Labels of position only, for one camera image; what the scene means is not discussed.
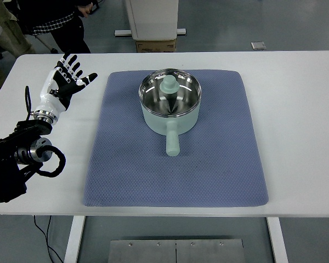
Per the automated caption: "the grey floor outlet plate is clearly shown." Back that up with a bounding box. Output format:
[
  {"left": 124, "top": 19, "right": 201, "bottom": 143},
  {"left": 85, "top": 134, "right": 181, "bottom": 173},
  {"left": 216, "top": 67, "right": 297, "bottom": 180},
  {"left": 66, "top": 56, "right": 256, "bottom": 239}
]
[{"left": 251, "top": 41, "right": 266, "bottom": 50}]

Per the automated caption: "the white cabinet column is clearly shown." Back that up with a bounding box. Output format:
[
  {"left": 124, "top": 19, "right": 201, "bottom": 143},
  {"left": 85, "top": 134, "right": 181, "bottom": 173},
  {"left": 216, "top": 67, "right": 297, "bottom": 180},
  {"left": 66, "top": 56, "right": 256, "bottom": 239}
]
[{"left": 114, "top": 0, "right": 186, "bottom": 41}]

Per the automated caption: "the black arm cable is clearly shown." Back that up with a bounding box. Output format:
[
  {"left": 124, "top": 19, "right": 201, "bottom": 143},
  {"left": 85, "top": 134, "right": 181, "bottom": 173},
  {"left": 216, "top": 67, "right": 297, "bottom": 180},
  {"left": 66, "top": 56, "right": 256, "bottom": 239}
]
[{"left": 24, "top": 85, "right": 67, "bottom": 179}]

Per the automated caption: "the metal base plate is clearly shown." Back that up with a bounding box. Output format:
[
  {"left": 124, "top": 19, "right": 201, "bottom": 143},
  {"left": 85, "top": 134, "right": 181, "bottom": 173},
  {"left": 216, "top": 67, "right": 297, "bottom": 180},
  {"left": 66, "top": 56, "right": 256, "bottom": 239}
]
[{"left": 108, "top": 239, "right": 246, "bottom": 262}]

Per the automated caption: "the green pot with handle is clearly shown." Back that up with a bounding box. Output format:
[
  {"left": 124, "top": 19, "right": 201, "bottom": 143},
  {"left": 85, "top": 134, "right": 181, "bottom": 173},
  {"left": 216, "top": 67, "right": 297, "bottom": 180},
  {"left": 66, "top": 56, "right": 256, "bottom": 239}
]
[{"left": 138, "top": 68, "right": 202, "bottom": 157}]

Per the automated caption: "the cardboard box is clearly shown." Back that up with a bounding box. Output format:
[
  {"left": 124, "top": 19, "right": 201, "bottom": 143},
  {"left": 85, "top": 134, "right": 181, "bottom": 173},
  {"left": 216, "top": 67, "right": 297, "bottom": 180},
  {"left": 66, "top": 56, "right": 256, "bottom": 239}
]
[{"left": 135, "top": 39, "right": 177, "bottom": 53}]

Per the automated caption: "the black floor cable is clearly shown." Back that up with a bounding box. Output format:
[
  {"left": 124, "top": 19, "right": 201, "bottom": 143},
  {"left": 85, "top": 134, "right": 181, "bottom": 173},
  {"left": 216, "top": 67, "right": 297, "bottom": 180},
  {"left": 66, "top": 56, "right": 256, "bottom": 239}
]
[{"left": 33, "top": 215, "right": 64, "bottom": 263}]

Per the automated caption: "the person in plaid shirt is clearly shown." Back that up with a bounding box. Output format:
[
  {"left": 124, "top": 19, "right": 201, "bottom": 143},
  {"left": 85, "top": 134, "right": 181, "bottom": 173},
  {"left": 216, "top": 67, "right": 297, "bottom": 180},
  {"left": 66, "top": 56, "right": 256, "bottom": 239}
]
[{"left": 18, "top": 0, "right": 94, "bottom": 54}]

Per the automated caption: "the blue quilted mat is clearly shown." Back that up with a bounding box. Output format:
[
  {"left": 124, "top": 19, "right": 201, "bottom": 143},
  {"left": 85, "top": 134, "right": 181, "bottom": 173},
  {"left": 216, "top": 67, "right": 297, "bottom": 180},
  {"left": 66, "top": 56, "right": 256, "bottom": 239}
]
[{"left": 83, "top": 70, "right": 269, "bottom": 207}]

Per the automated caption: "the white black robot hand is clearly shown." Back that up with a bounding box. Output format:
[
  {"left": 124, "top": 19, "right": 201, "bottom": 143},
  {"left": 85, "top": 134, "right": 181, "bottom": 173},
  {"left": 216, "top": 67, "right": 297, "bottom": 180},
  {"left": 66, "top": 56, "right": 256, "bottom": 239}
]
[{"left": 33, "top": 53, "right": 98, "bottom": 125}]

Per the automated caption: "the glass pot lid green knob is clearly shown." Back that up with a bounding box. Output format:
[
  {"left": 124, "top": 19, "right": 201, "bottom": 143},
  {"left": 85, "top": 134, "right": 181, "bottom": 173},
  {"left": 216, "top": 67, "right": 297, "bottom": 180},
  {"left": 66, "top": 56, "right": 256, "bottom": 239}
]
[{"left": 139, "top": 68, "right": 201, "bottom": 117}]

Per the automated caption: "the person in khaki trousers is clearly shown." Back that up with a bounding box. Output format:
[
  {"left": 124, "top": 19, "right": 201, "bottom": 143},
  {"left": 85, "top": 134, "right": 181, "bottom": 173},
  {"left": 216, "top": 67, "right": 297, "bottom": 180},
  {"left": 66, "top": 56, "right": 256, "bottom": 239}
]
[{"left": 0, "top": 1, "right": 36, "bottom": 89}]

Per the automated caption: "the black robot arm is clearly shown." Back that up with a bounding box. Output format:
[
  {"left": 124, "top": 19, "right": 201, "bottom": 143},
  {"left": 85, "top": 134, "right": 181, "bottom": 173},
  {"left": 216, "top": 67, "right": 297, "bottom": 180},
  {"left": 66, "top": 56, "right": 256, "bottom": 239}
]
[{"left": 0, "top": 119, "right": 52, "bottom": 203}]

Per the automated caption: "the white table leg frame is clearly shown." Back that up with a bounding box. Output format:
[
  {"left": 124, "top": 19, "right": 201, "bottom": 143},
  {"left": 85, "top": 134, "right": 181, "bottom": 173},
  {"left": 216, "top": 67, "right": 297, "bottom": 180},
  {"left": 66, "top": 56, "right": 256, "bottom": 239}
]
[{"left": 64, "top": 216, "right": 289, "bottom": 262}]

